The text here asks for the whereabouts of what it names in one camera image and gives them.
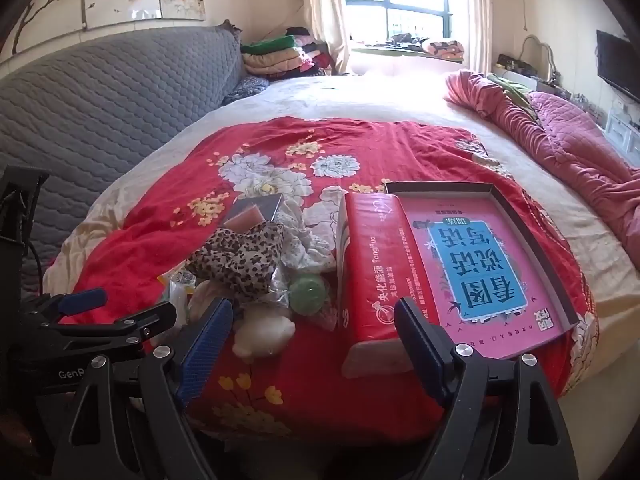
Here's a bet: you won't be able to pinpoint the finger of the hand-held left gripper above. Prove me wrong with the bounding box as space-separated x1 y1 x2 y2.
45 302 178 350
20 287 108 323

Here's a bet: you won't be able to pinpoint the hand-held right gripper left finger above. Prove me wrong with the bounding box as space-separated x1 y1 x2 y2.
52 298 236 480

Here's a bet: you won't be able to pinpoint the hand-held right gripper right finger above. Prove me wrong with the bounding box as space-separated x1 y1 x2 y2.
394 298 578 480

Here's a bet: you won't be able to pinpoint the red tissue pack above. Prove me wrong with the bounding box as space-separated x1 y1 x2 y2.
336 191 437 379

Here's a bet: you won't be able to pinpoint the leopard print cloth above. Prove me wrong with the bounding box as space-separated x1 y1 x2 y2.
186 222 286 306

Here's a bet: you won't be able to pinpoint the green ball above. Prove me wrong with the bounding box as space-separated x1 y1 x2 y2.
270 260 331 317

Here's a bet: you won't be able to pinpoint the shallow cardboard box tray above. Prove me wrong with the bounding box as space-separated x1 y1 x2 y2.
384 180 581 361

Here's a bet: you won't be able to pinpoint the white plush toy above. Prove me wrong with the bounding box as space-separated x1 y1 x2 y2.
234 305 297 359

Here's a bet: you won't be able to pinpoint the white floral cloth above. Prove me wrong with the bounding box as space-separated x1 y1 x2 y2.
277 200 337 275

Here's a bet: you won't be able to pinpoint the dark grey small box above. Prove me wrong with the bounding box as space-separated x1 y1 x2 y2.
232 193 284 222

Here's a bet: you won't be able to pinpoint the red floral blanket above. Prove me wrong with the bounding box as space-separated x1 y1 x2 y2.
72 117 599 447

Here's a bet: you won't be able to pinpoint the grey quilted headboard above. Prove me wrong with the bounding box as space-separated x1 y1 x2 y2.
0 25 244 283

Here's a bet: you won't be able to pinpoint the dark patterned pillow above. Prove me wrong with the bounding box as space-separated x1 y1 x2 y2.
222 76 272 107

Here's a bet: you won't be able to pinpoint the pink quilt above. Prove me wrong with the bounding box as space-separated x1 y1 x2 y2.
444 71 640 275

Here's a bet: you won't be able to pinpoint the green cloth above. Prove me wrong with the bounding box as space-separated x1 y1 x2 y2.
487 74 532 107

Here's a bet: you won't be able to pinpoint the stack of folded clothes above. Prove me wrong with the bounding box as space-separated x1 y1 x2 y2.
240 26 334 81

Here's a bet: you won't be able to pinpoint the white drawer cabinet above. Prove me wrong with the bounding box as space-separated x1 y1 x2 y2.
605 110 640 167

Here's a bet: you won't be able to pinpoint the patterned cushion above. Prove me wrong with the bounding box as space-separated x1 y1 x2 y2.
422 39 467 62

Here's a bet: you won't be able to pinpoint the dark clothes on sill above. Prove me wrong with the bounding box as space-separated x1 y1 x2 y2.
384 32 431 54

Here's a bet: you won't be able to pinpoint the vanity mirror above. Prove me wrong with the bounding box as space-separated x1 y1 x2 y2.
520 35 559 84

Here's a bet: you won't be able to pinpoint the cream curtain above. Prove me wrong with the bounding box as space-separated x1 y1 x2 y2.
450 0 497 67
301 0 352 76

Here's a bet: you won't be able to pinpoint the black television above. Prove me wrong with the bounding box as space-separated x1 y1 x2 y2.
596 30 640 104

